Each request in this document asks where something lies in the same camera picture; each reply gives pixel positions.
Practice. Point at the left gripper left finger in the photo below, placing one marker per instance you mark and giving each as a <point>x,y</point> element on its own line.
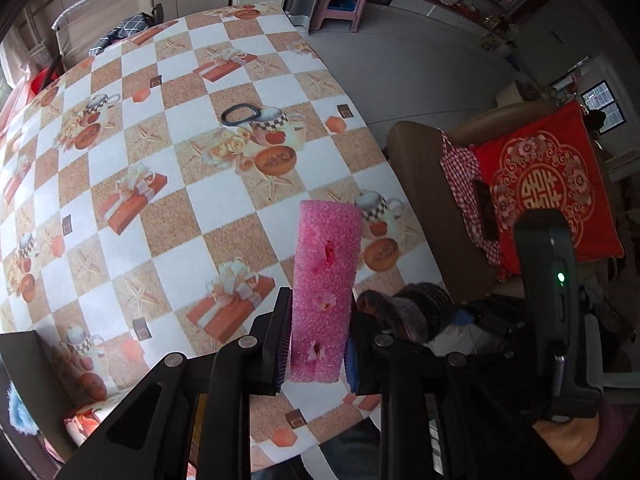
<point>149,433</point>

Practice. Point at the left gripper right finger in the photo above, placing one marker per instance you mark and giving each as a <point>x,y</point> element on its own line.
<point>422,437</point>

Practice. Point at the purple striped knit cuff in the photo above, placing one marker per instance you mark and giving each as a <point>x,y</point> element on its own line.
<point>418,312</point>

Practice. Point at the light blue fluffy scrunchie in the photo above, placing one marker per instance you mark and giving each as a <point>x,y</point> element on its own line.
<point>19,416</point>

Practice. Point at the pink sponge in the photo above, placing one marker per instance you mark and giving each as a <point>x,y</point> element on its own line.
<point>325,268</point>

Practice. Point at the right hand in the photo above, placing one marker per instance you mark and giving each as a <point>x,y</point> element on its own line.
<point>571,441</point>

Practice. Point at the white open storage box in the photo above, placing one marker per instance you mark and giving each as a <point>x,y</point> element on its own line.
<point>35,380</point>

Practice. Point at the red embroidered cushion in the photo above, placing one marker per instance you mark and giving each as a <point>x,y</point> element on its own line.
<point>550,164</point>

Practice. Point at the red checkered cloth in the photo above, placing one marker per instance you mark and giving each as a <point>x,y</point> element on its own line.
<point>462,169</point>

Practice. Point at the brown chair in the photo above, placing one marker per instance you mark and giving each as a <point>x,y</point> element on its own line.
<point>414,152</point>

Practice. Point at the checkered tablecloth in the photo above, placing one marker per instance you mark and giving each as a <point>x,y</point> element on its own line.
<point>150,196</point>

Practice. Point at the pink plastic basin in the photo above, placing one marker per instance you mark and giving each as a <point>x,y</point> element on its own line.
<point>18,99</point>

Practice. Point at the pink plastic stool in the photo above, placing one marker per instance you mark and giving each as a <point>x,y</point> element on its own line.
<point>342,10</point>

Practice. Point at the plaid cloth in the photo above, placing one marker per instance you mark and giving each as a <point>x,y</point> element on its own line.
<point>126,28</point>

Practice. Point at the folding cot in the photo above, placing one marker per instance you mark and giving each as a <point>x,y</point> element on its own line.
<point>79,28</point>

